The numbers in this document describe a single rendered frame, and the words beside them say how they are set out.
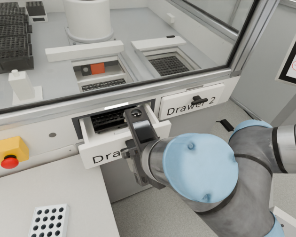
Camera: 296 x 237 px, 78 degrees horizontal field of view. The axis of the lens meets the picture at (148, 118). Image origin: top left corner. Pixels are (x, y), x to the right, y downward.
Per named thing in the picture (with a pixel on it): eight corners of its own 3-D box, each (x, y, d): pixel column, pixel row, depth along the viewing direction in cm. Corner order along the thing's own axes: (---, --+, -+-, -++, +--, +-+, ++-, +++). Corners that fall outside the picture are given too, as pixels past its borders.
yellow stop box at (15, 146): (29, 161, 56) (19, 148, 50) (2, 169, 53) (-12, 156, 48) (29, 148, 59) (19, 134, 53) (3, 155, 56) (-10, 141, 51)
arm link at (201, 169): (221, 229, 18) (163, 169, 17) (174, 200, 29) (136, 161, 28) (258, 169, 21) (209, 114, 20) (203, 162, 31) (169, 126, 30)
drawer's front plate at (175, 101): (216, 104, 83) (225, 85, 75) (159, 120, 74) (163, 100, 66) (214, 102, 84) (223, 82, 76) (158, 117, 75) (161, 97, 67)
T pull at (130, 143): (144, 147, 55) (145, 144, 54) (121, 154, 53) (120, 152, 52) (140, 138, 57) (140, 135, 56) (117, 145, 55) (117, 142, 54)
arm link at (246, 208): (292, 195, 27) (245, 143, 26) (290, 280, 20) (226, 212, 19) (244, 198, 33) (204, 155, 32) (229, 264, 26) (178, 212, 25)
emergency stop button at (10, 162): (21, 167, 53) (14, 160, 50) (4, 172, 51) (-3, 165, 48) (21, 158, 54) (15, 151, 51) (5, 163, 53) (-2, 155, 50)
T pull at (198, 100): (207, 101, 72) (208, 98, 71) (191, 106, 69) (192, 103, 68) (202, 96, 74) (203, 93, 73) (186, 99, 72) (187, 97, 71)
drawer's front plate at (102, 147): (167, 143, 67) (172, 123, 59) (85, 169, 57) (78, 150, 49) (164, 139, 68) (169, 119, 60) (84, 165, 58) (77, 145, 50)
